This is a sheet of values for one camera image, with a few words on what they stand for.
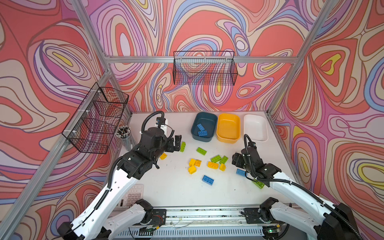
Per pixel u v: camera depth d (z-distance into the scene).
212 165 0.91
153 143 0.46
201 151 0.97
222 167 0.89
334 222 0.39
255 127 1.09
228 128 1.07
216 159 0.93
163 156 0.93
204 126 1.08
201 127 1.08
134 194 0.80
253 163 0.61
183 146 0.99
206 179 0.84
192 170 0.87
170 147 0.59
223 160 0.93
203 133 1.05
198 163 0.91
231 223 0.73
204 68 0.96
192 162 0.90
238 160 0.73
